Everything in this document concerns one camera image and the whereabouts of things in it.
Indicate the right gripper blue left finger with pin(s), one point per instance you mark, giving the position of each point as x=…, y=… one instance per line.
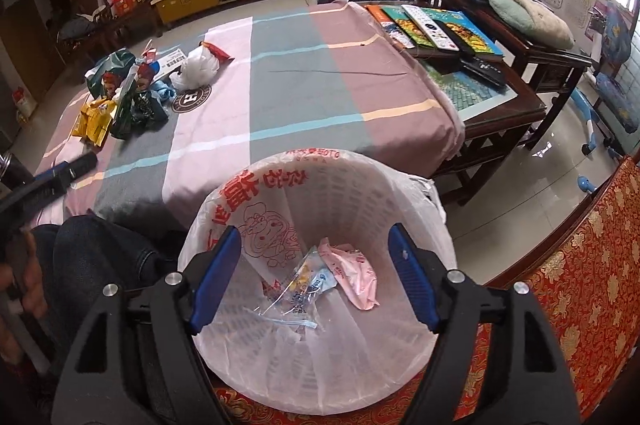
x=209, y=276

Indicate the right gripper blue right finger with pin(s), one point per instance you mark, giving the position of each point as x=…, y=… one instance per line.
x=419, y=273

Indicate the pink plastic bag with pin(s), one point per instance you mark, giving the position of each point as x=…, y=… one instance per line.
x=353, y=273

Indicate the yellow snack bag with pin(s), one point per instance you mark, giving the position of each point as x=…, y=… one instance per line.
x=94, y=120

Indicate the clear blue plastic wrapper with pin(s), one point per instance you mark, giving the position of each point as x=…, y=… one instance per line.
x=294, y=303

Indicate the light blue glove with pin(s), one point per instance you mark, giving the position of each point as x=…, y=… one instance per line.
x=164, y=92

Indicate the white blue label box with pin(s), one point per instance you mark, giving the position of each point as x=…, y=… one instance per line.
x=168, y=63

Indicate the white plastic bag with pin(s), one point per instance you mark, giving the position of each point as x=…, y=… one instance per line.
x=198, y=69

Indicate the red chip bag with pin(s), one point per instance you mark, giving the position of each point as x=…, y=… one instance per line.
x=220, y=55

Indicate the green snack wrapper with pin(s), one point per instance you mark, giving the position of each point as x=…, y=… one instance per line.
x=138, y=110

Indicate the white lined trash basket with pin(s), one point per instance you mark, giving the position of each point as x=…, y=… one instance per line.
x=283, y=205

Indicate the person's left hand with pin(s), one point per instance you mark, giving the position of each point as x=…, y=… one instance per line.
x=33, y=300

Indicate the black steel tumbler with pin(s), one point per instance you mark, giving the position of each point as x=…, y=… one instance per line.
x=13, y=174

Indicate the dark green tissue box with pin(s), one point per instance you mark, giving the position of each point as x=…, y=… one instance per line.
x=117, y=63

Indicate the wooden armchair with bag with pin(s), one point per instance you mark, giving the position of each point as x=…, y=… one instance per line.
x=88, y=32

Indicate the red gold patterned sofa cushion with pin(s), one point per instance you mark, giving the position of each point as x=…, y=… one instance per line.
x=586, y=278

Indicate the striped pink grey tablecloth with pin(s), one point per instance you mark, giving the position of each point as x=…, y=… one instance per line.
x=321, y=77

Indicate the black remote control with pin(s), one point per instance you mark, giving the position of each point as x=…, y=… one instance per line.
x=484, y=71

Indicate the dark wooden side table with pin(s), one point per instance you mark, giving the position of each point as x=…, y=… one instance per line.
x=542, y=80

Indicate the white remote control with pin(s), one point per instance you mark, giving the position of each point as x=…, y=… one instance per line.
x=428, y=26

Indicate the colourful picture book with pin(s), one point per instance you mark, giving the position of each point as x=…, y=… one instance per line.
x=468, y=31

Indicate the green beige cushion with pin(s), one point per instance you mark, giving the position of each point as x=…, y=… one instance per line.
x=535, y=21

